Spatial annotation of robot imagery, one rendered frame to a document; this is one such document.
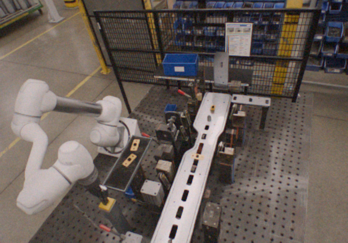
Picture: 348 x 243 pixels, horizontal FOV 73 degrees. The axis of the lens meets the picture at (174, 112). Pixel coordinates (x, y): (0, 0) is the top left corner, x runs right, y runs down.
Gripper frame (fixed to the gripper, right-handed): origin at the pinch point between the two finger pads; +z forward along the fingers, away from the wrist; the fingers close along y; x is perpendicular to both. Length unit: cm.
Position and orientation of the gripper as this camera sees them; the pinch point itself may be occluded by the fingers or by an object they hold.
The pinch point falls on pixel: (104, 199)
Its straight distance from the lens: 128.8
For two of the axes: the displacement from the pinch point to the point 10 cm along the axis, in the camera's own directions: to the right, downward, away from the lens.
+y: 9.4, 1.3, -3.2
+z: 1.3, 7.3, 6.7
